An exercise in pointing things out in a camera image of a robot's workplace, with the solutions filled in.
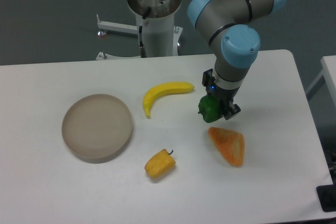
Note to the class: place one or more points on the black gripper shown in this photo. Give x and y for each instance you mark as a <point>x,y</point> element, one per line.
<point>223,90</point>

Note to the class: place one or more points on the green toy pepper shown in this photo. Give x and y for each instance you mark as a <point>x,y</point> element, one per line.
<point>209,108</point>

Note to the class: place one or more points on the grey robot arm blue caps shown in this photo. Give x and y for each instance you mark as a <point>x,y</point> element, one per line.
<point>223,24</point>

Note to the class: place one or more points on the yellow toy pepper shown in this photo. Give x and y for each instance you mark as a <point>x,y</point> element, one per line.
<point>160,163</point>

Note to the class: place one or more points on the round beige plate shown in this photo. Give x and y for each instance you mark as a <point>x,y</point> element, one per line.
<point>96,128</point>

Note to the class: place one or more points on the orange toy pumpkin slice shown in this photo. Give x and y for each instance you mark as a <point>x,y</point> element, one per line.
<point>230,144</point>

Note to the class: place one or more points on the yellow toy banana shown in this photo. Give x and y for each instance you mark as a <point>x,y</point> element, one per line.
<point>164,89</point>

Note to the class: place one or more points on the white side table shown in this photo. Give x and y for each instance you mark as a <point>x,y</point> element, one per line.
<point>325,76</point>

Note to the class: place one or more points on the black clamp at table edge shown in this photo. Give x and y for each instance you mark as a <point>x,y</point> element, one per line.
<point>326,195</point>

